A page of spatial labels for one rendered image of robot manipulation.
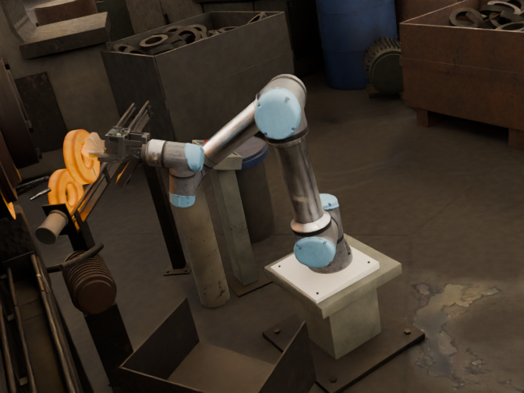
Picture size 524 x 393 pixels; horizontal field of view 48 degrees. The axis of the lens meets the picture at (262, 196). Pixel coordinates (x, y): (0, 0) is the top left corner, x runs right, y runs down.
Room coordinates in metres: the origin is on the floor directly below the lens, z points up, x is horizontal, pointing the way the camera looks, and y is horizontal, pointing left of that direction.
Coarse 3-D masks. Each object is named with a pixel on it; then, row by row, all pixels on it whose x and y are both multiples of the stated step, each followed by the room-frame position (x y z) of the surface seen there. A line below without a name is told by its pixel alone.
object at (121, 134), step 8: (120, 128) 1.63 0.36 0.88; (112, 136) 1.56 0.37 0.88; (120, 136) 1.56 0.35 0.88; (128, 136) 1.59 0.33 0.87; (136, 136) 1.59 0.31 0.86; (144, 136) 1.57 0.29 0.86; (104, 144) 1.57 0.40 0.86; (112, 144) 1.57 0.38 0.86; (120, 144) 1.56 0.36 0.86; (128, 144) 1.57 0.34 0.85; (136, 144) 1.57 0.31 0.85; (144, 144) 1.56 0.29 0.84; (112, 152) 1.57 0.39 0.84; (120, 152) 1.56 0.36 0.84; (128, 152) 1.58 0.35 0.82; (136, 152) 1.57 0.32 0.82; (144, 152) 1.55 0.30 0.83; (120, 160) 1.56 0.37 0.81; (128, 160) 1.58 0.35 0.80; (144, 160) 1.55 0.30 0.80
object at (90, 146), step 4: (88, 136) 1.60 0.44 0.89; (88, 140) 1.59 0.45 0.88; (92, 140) 1.59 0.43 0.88; (84, 144) 1.60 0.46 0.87; (88, 144) 1.59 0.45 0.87; (92, 144) 1.59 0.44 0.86; (96, 144) 1.59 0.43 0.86; (84, 148) 1.60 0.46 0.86; (88, 148) 1.59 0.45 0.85; (92, 148) 1.59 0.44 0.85; (96, 148) 1.59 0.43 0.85; (100, 148) 1.59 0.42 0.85; (104, 148) 1.59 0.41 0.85; (84, 152) 1.59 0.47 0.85; (88, 152) 1.59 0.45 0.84; (92, 152) 1.59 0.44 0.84; (96, 152) 1.59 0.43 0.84; (100, 152) 1.59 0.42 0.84; (88, 156) 1.58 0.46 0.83
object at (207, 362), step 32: (192, 320) 0.97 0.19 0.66; (160, 352) 0.88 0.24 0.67; (192, 352) 0.94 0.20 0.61; (224, 352) 0.93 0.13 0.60; (288, 352) 0.76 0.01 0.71; (128, 384) 0.80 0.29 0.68; (160, 384) 0.75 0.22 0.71; (192, 384) 0.85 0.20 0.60; (224, 384) 0.84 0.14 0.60; (256, 384) 0.83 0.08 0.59; (288, 384) 0.75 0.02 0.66
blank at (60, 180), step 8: (56, 176) 1.62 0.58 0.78; (64, 176) 1.64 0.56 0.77; (48, 184) 1.60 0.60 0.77; (56, 184) 1.60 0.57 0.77; (64, 184) 1.63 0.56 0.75; (72, 184) 1.67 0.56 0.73; (56, 192) 1.58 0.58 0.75; (64, 192) 1.61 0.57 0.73; (72, 192) 1.68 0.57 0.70; (80, 192) 1.70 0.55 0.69; (56, 200) 1.57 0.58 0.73; (64, 200) 1.60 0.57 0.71; (72, 200) 1.66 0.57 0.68; (72, 208) 1.62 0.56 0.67
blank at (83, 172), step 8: (72, 136) 1.59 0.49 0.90; (80, 136) 1.62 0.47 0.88; (64, 144) 1.58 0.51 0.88; (72, 144) 1.57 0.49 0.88; (80, 144) 1.60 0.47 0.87; (64, 152) 1.56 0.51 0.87; (72, 152) 1.55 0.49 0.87; (80, 152) 1.59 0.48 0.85; (72, 160) 1.55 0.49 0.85; (80, 160) 1.57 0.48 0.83; (88, 160) 1.64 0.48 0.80; (72, 168) 1.54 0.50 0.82; (80, 168) 1.56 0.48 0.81; (88, 168) 1.60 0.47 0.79; (96, 168) 1.64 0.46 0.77; (72, 176) 1.55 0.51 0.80; (80, 176) 1.55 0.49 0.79; (88, 176) 1.58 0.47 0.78; (96, 176) 1.62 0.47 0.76; (80, 184) 1.58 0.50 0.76
